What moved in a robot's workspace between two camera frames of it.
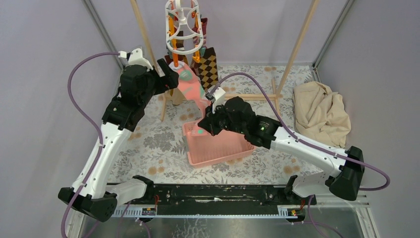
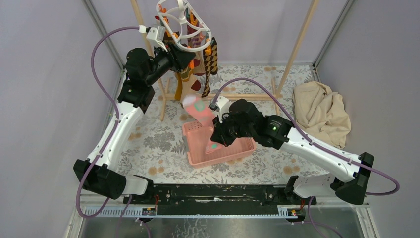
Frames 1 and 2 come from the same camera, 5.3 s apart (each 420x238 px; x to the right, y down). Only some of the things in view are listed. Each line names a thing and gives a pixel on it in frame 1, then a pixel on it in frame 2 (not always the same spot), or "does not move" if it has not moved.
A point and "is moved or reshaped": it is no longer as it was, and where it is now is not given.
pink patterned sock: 190,88 -> 200,108
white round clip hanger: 183,29 is moved or reshaped
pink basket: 204,149 does not move
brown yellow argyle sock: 207,69 is moved or reshaped
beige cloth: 321,115 does not move
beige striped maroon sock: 176,96 -> 193,86
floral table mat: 156,148 does not move
